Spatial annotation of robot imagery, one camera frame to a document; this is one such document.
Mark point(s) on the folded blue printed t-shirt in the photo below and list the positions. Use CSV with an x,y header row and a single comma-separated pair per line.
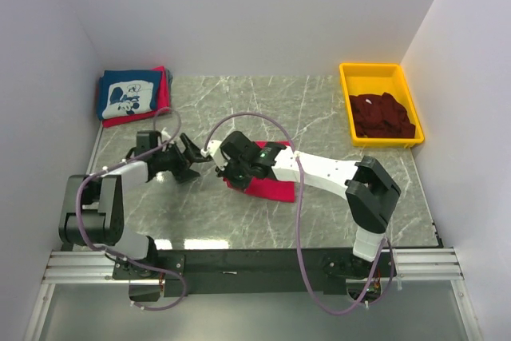
x,y
124,93

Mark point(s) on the dark maroon t-shirt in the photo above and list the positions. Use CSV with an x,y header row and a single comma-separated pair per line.
x,y
380,116

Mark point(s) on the yellow plastic bin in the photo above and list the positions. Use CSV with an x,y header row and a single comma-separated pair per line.
x,y
378,78

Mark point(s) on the bright red t-shirt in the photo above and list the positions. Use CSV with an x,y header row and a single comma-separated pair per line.
x,y
264,153

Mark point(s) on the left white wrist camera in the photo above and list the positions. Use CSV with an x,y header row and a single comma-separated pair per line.
x,y
165,135

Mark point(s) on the folded red t-shirt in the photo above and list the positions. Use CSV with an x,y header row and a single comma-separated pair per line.
x,y
163,100

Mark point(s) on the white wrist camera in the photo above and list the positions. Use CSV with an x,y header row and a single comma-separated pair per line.
x,y
165,135
213,151

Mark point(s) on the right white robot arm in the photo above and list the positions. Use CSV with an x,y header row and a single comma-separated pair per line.
x,y
370,191

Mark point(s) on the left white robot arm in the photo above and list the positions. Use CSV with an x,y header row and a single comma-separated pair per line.
x,y
93,211

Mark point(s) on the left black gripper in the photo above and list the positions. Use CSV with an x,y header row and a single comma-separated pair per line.
x,y
190,155

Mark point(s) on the black base bar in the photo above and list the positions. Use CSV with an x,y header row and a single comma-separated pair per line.
x,y
232,271

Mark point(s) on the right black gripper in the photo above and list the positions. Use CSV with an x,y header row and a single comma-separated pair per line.
x,y
226,174

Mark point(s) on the aluminium rail frame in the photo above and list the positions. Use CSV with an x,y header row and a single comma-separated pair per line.
x,y
423,264

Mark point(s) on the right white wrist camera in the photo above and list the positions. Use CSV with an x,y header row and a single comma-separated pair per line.
x,y
213,151

